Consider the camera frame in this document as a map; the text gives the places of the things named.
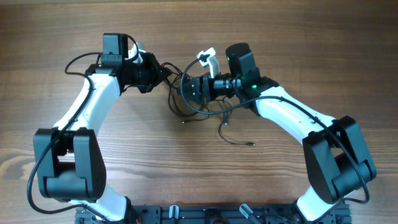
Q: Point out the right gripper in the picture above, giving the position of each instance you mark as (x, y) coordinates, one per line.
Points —
(199, 88)

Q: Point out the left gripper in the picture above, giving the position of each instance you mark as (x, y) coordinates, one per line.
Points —
(152, 73)

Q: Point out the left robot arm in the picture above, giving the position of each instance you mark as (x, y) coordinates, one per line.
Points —
(69, 170)

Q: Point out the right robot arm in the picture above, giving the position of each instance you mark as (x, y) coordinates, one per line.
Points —
(337, 157)

